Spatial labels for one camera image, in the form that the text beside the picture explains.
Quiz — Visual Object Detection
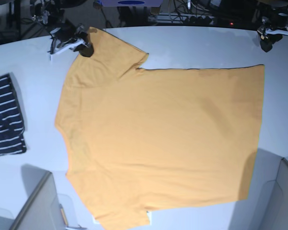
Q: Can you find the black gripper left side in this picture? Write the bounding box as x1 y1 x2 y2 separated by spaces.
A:
257 9 288 52

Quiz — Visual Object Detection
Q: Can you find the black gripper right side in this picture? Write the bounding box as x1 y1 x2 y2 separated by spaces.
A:
48 19 94 61

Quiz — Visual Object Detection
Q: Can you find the navy white striped garment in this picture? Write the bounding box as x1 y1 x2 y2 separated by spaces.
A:
0 74 27 156

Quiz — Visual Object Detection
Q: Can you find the yellow-orange T-shirt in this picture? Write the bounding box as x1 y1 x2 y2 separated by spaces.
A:
55 27 264 230

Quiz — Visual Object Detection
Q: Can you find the grey bin left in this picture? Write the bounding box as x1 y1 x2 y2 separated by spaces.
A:
0 171 85 230

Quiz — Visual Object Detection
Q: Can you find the grey bin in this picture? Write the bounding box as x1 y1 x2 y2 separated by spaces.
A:
0 171 85 230
229 158 288 230

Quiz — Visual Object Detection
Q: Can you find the grey bin right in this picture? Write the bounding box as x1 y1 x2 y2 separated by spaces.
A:
229 158 288 230

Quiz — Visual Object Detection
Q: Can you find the white paper label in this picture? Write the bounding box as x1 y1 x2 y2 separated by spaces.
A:
92 211 152 225

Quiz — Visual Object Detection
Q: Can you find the aluminium frame rail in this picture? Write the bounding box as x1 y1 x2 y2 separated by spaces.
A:
147 13 217 26

